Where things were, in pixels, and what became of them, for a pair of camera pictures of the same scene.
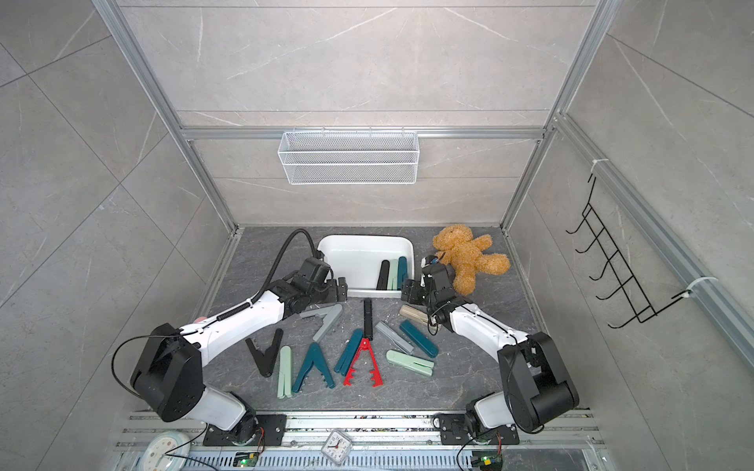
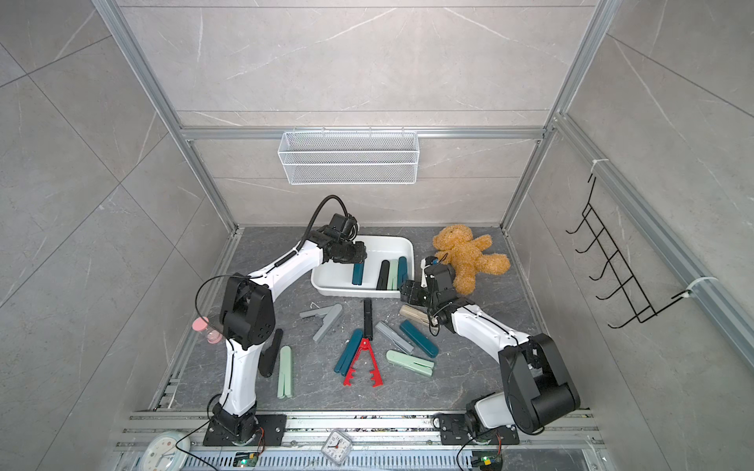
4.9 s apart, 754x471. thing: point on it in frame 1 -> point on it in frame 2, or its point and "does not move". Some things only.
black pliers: x=367 y=318 does not move
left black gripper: x=336 y=295 -> x=361 y=253
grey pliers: x=395 y=338 does not move
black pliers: x=382 y=281 does not move
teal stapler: x=314 y=356 -> x=357 y=276
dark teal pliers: x=402 y=271 does not move
